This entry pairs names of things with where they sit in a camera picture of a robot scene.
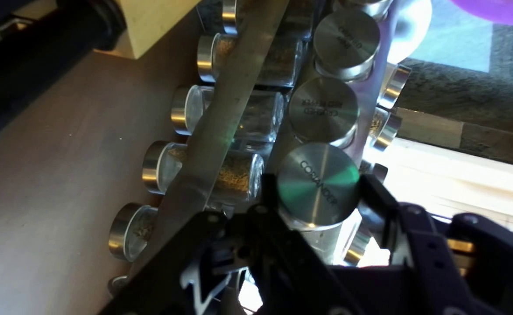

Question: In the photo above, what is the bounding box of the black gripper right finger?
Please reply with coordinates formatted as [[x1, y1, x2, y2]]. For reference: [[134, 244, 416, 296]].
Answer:
[[358, 174, 513, 315]]

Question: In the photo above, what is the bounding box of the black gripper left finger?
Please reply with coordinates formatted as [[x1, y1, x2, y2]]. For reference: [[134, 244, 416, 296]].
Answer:
[[100, 172, 363, 315]]

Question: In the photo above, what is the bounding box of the steel-capped glass spice bottle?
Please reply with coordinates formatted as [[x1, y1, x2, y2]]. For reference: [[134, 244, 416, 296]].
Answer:
[[169, 84, 286, 146], [342, 224, 375, 268], [141, 139, 267, 203], [377, 63, 414, 112], [331, 0, 395, 16], [195, 32, 305, 90], [219, 0, 244, 28], [312, 11, 384, 81], [106, 202, 162, 261], [288, 76, 359, 147], [275, 142, 366, 242], [372, 111, 403, 154]]

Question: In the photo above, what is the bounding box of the purple measuring cup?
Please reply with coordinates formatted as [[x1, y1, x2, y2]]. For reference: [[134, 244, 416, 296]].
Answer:
[[451, 0, 513, 27]]

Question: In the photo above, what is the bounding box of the white framed window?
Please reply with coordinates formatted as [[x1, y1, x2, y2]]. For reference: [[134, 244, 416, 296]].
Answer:
[[384, 137, 513, 235]]

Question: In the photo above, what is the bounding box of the steel revolving spice rack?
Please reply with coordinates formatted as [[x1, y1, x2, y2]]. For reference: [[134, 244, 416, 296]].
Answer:
[[106, 0, 435, 294]]

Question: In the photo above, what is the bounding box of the wooden knife block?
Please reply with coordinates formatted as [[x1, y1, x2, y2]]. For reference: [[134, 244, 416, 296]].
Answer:
[[95, 0, 202, 60]]

